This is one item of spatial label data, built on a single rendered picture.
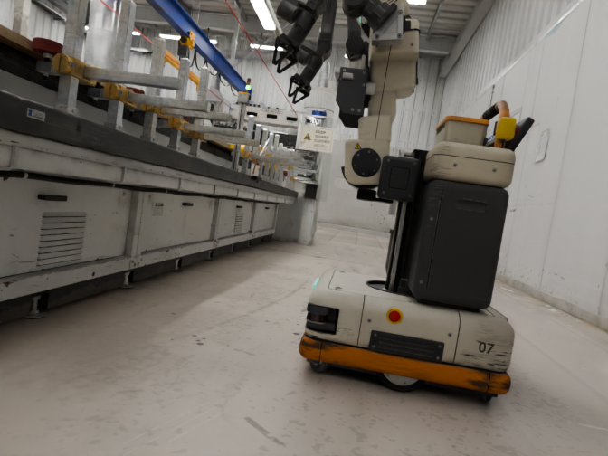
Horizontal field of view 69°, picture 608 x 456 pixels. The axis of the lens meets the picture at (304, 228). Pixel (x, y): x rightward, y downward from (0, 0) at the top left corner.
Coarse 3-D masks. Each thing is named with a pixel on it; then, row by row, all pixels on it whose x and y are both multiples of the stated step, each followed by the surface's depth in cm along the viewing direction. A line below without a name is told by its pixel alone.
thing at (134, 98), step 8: (96, 96) 153; (104, 96) 153; (128, 96) 152; (136, 96) 152; (144, 96) 151; (152, 96) 151; (144, 104) 154; (152, 104) 152; (160, 104) 151; (168, 104) 151; (176, 104) 150; (184, 104) 150; (192, 104) 150; (200, 104) 149; (208, 104) 150; (208, 112) 151
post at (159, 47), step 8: (160, 40) 172; (160, 48) 172; (152, 56) 172; (160, 56) 172; (152, 64) 172; (160, 64) 173; (152, 72) 172; (160, 72) 174; (152, 88) 173; (152, 112) 173; (144, 120) 173; (152, 120) 173; (144, 128) 174; (152, 128) 174; (152, 136) 175
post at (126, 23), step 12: (120, 12) 147; (132, 12) 148; (120, 24) 147; (132, 24) 149; (120, 36) 147; (120, 48) 147; (120, 60) 148; (120, 84) 148; (108, 108) 149; (120, 108) 150; (108, 120) 149; (120, 120) 151
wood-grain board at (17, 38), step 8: (0, 24) 117; (0, 32) 118; (8, 32) 120; (0, 40) 123; (8, 40) 121; (16, 40) 123; (24, 40) 126; (16, 48) 129; (24, 48) 128; (32, 48) 129; (32, 56) 136; (40, 56) 134; (216, 144) 309; (224, 144) 316
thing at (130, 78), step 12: (48, 72) 129; (84, 72) 127; (96, 72) 127; (108, 72) 126; (120, 72) 126; (132, 72) 126; (132, 84) 128; (144, 84) 126; (156, 84) 125; (168, 84) 124; (180, 84) 126
